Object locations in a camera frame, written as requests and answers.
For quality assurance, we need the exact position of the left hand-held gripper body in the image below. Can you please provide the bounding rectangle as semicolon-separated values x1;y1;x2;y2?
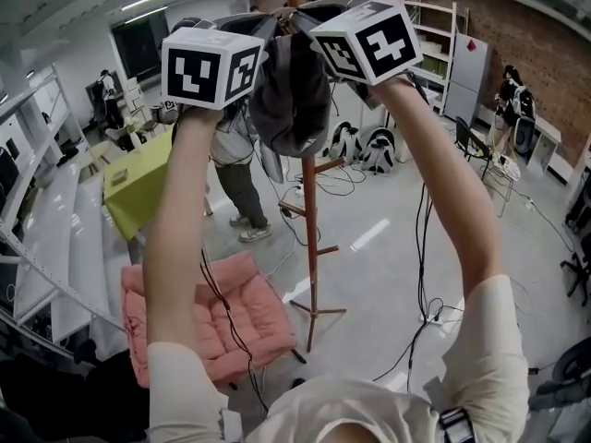
160;12;268;112

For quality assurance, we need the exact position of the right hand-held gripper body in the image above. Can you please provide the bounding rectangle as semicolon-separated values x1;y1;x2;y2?
308;0;426;88

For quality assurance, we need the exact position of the grey garment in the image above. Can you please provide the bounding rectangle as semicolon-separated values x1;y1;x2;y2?
248;31;333;159

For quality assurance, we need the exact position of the brown wooden coat rack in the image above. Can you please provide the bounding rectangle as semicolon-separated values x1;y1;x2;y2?
271;0;349;355

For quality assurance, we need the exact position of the person's left forearm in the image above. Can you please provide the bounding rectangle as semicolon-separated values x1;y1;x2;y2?
141;105;226;355

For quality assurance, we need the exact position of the person's right forearm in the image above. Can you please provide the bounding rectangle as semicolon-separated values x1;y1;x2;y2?
368;78;503;305

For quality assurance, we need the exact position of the white metal shelf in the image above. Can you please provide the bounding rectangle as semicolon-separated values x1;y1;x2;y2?
0;61;127;341

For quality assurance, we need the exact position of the white storage shelving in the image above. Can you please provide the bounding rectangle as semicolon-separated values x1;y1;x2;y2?
401;0;459;117

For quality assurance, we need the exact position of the grey refrigerator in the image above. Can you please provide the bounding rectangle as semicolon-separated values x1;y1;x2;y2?
443;31;493;131

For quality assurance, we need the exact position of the black and white backpack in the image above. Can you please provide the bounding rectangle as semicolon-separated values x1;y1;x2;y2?
361;126;399;176
328;119;364;166

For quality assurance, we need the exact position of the yellow-green covered table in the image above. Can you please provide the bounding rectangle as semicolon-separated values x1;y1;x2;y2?
102;128;177;244

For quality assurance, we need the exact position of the black metal chair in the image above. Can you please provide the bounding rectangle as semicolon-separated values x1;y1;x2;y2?
453;114;493;182

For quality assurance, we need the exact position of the white low cabinet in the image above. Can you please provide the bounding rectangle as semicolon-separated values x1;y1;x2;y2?
476;103;584;186

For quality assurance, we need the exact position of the pink padded cushion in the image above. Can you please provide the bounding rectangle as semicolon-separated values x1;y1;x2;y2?
120;252;298;389

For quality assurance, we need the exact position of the black chair base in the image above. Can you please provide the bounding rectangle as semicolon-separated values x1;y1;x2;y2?
559;245;591;307

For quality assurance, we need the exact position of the person's cream shirt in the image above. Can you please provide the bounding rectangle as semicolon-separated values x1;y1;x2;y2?
146;274;530;443

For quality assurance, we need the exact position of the white wire chair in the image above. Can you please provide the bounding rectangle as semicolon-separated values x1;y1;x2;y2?
479;151;524;219

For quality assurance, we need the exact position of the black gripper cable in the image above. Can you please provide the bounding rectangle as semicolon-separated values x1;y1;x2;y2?
198;241;270;415
371;181;445;394

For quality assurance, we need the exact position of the black and white harness strap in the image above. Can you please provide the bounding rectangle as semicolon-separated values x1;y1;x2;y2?
437;405;477;443

